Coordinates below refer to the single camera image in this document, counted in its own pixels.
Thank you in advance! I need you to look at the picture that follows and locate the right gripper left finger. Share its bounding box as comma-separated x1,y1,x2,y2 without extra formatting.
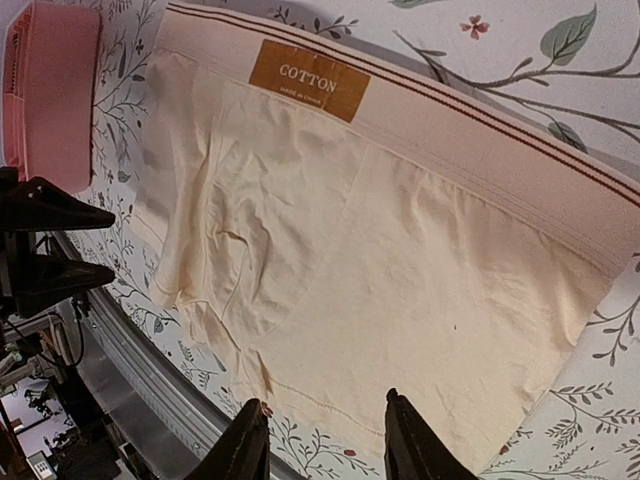
184,398,270,480

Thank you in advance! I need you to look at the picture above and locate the cream garment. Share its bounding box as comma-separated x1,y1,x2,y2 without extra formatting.
131,2,639,473

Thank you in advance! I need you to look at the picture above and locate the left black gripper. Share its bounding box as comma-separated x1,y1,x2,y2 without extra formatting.
1,167,115,318

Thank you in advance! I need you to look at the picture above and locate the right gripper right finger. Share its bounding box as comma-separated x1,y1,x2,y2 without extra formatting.
384,388,477,480

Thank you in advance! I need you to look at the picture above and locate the pink divided organizer box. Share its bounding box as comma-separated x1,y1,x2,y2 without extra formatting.
1,1,101,194

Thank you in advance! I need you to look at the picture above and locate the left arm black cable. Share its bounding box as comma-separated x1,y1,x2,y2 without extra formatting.
0,294,89,369

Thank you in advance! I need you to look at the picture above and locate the aluminium front rail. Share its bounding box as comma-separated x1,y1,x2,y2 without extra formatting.
49,232,306,480

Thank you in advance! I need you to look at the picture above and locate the floral patterned table mat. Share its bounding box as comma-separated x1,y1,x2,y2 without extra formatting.
72,1,639,479

